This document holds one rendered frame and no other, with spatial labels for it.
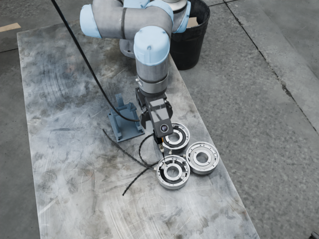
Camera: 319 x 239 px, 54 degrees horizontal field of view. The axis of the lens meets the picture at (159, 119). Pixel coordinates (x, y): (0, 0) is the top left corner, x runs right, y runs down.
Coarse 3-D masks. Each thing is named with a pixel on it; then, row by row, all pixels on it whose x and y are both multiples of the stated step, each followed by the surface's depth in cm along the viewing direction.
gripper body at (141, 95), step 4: (136, 88) 85; (140, 88) 77; (136, 92) 85; (140, 92) 84; (144, 92) 77; (160, 92) 77; (164, 92) 78; (136, 96) 88; (140, 96) 84; (144, 96) 84; (148, 96) 77; (152, 96) 77; (156, 96) 77; (164, 96) 84; (140, 100) 83; (144, 100) 83; (164, 100) 83; (140, 104) 88; (144, 104) 82; (168, 104) 84; (144, 108) 83; (168, 108) 84; (144, 112) 83; (148, 112) 83; (148, 116) 84
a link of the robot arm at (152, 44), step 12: (144, 36) 65; (156, 36) 65; (168, 36) 71; (144, 48) 64; (156, 48) 64; (168, 48) 67; (144, 60) 67; (156, 60) 66; (168, 60) 71; (144, 72) 70; (156, 72) 69
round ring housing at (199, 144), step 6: (192, 144) 102; (198, 144) 103; (204, 144) 103; (210, 144) 102; (192, 150) 102; (198, 150) 102; (204, 150) 102; (216, 150) 100; (186, 156) 99; (204, 156) 103; (210, 156) 100; (216, 156) 101; (198, 162) 99; (216, 162) 99; (192, 168) 98; (198, 168) 98; (210, 168) 98; (204, 174) 99
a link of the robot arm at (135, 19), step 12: (156, 0) 75; (132, 12) 73; (144, 12) 73; (156, 12) 73; (168, 12) 74; (132, 24) 72; (144, 24) 72; (156, 24) 70; (168, 24) 72; (132, 36) 74
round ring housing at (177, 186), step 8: (160, 160) 99; (168, 160) 100; (184, 160) 99; (168, 168) 99; (176, 168) 100; (160, 176) 97; (168, 176) 97; (168, 184) 94; (176, 184) 95; (184, 184) 96
